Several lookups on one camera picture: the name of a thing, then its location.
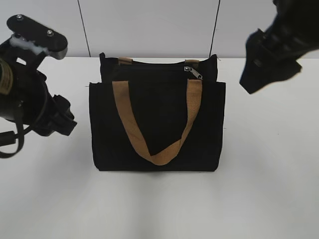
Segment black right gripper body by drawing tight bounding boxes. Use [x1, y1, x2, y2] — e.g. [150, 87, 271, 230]
[239, 0, 319, 94]

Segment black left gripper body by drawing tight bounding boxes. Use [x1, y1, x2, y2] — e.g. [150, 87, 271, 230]
[0, 14, 77, 136]

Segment metal zipper pull with ring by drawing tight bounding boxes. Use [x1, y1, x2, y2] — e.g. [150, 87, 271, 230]
[184, 66, 203, 80]

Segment black canvas tote bag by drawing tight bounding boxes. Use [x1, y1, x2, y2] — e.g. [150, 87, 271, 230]
[89, 53, 226, 172]

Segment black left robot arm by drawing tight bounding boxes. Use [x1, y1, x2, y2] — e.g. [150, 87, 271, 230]
[0, 14, 77, 136]

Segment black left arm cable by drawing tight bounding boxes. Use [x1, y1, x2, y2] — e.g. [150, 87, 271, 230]
[0, 94, 50, 159]

